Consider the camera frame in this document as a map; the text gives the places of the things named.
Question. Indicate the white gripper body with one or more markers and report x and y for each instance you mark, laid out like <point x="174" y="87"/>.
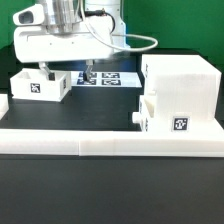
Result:
<point x="35" y="44"/>

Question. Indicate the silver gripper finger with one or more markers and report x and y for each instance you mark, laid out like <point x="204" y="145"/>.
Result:
<point x="49" y="74"/>
<point x="87" y="72"/>

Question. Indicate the white drawer tray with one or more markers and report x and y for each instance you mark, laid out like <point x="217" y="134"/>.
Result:
<point x="145" y="115"/>
<point x="32" y="84"/>

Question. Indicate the white front drawer tray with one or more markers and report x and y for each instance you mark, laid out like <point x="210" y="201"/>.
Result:
<point x="145" y="115"/>

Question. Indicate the white drawer cabinet box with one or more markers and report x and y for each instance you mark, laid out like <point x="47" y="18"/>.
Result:
<point x="184" y="89"/>

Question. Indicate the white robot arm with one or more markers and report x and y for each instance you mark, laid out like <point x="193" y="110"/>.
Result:
<point x="68" y="30"/>

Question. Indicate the white marker tag sheet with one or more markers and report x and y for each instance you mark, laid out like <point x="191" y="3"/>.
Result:
<point x="107" y="79"/>

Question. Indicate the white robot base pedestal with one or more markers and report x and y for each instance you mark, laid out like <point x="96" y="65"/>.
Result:
<point x="114" y="8"/>

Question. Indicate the white foam border frame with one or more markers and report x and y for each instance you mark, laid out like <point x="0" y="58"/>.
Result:
<point x="206" y="142"/>

